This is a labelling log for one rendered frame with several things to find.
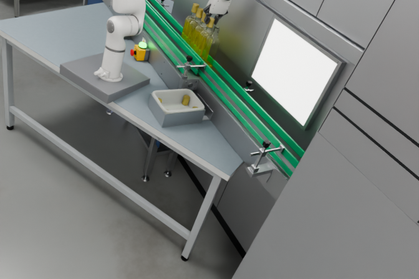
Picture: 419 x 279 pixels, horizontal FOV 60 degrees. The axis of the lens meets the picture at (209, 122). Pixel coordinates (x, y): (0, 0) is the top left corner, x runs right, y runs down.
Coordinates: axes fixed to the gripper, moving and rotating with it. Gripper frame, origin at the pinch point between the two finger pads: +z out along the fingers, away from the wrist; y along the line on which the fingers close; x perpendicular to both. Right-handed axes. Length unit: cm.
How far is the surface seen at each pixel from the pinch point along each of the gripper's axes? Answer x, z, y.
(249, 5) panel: 6.3, -15.1, -12.3
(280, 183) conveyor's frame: 89, 8, 5
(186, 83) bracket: 20.3, 24.4, 13.0
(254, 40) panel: 20.8, -5.8, -12.5
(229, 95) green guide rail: 40.5, 11.0, 3.5
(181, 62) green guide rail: 9.2, 21.1, 13.1
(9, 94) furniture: -41, 101, 85
